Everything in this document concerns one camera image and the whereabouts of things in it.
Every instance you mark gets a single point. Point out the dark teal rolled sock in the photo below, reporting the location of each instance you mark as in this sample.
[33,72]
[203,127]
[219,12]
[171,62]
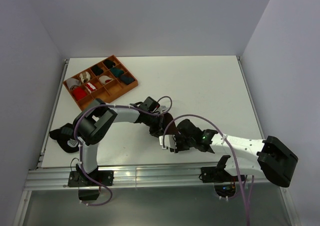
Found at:
[126,79]

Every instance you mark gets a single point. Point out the grey white rolled sock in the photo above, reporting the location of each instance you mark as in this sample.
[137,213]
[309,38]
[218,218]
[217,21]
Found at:
[72,83]

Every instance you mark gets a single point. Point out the white red rolled sock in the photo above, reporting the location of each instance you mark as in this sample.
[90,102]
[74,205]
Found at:
[105,79]

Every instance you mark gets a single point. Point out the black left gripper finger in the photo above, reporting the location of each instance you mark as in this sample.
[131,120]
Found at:
[155,132]
[161,126]

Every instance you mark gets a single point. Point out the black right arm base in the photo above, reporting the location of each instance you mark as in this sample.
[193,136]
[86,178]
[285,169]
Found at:
[224,183]

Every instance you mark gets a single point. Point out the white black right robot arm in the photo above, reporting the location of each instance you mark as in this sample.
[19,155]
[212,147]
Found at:
[240,157]

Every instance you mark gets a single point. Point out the beige brown rolled sock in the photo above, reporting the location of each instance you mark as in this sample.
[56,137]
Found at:
[84,76]

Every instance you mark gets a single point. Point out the black patterned sock pile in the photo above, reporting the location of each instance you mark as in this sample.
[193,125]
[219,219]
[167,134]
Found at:
[64,136]

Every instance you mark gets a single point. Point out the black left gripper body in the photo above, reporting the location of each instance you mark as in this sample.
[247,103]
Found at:
[152,122]

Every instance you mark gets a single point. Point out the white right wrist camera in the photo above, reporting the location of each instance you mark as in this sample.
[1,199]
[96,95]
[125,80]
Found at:
[167,142]

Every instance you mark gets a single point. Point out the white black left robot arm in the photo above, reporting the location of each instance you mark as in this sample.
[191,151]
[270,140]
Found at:
[91,126]

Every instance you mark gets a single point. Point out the aluminium frame rail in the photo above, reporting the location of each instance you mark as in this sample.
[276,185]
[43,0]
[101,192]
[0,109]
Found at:
[123,176]

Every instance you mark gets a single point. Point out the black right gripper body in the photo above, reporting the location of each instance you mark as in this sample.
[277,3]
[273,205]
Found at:
[183,144]

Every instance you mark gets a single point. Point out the red white striped sock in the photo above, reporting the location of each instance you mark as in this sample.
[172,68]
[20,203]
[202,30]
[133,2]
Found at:
[90,87]

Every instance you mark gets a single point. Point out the orange wooden divider tray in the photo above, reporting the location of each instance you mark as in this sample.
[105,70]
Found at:
[108,92]

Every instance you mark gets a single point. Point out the teal green rolled sock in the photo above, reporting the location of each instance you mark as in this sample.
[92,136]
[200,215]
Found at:
[116,72]

